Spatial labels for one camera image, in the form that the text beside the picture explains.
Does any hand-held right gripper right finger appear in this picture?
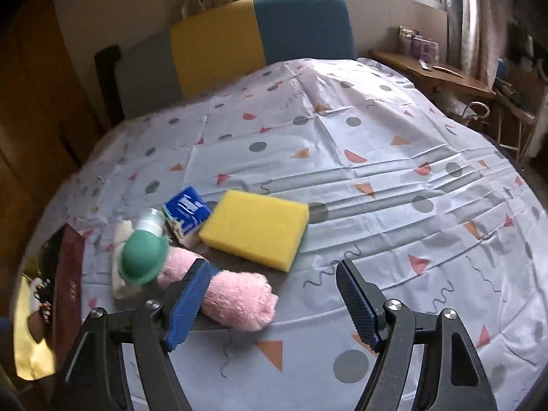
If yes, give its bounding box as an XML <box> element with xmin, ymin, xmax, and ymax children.
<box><xmin>336</xmin><ymin>259</ymin><xmax>499</xmax><ymax>411</ymax></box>

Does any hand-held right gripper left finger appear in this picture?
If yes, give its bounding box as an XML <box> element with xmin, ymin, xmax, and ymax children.
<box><xmin>50</xmin><ymin>258</ymin><xmax>210</xmax><ymax>411</ymax></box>

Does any pink fluffy towel roll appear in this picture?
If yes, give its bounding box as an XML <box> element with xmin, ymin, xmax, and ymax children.
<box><xmin>156</xmin><ymin>248</ymin><xmax>279</xmax><ymax>332</ymax></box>

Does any green hat-shaped silicone cup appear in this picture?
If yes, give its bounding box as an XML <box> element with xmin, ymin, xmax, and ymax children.
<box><xmin>119</xmin><ymin>230</ymin><xmax>171</xmax><ymax>287</ymax></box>

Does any beige bandage roll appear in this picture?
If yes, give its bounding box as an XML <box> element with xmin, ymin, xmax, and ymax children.
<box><xmin>112</xmin><ymin>219</ymin><xmax>144</xmax><ymax>298</ymax></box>

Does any blue tissue packet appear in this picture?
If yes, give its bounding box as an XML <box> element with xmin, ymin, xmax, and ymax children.
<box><xmin>163</xmin><ymin>186</ymin><xmax>213</xmax><ymax>234</ymax></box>

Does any yellow sponge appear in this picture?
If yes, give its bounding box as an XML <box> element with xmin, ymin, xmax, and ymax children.
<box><xmin>199</xmin><ymin>189</ymin><xmax>310</xmax><ymax>272</ymax></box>

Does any gold cardboard box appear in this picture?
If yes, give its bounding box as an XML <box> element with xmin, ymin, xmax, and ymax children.
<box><xmin>13</xmin><ymin>223</ymin><xmax>86</xmax><ymax>382</ymax></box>

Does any clear plastic bottle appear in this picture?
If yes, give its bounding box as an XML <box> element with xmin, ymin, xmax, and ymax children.
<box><xmin>136</xmin><ymin>208</ymin><xmax>165</xmax><ymax>238</ymax></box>

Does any wooden side table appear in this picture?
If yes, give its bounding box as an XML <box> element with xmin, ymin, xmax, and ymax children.
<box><xmin>370</xmin><ymin>49</ymin><xmax>536</xmax><ymax>155</ymax></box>

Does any wooden wardrobe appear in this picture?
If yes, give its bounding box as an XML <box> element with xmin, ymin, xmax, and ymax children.
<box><xmin>0</xmin><ymin>0</ymin><xmax>108</xmax><ymax>309</ymax></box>

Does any grey yellow blue headboard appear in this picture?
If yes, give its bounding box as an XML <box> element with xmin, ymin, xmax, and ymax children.
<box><xmin>115</xmin><ymin>0</ymin><xmax>357</xmax><ymax>118</ymax></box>

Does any cluttered shelf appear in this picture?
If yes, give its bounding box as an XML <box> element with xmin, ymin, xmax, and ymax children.
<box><xmin>492</xmin><ymin>9</ymin><xmax>548</xmax><ymax>163</ymax></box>

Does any white wire hoop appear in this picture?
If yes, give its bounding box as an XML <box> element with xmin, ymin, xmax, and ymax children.
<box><xmin>460</xmin><ymin>102</ymin><xmax>489</xmax><ymax>121</ymax></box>

